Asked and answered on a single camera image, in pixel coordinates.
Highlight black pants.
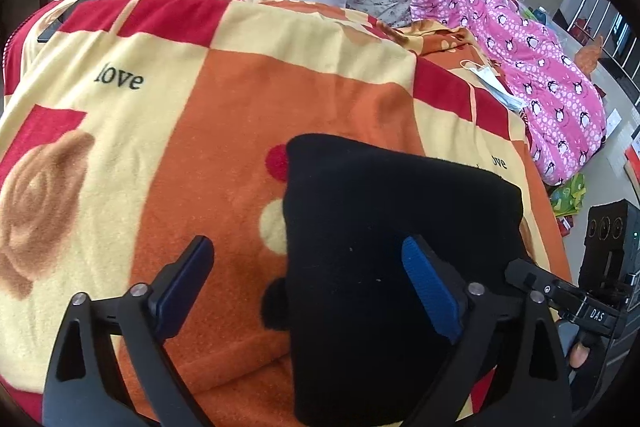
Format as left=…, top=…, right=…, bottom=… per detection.
left=262, top=134, right=526, bottom=426

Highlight black smartphone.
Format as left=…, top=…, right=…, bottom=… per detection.
left=37, top=0, right=94, bottom=43

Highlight metal shelf rack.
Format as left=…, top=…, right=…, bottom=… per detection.
left=567, top=0, right=639, bottom=89

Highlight blue face mask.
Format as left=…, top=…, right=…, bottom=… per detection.
left=460, top=60, right=526, bottom=114

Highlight red yellow orange blanket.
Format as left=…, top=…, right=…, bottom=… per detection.
left=1, top=0, right=570, bottom=426

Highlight pink penguin pajamas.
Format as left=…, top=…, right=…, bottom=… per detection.
left=410, top=0, right=606, bottom=185

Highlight right hand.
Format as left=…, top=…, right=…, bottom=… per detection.
left=568, top=341, right=590, bottom=369

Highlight green patterned bag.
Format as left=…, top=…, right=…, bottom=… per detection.
left=550, top=172, right=587, bottom=218

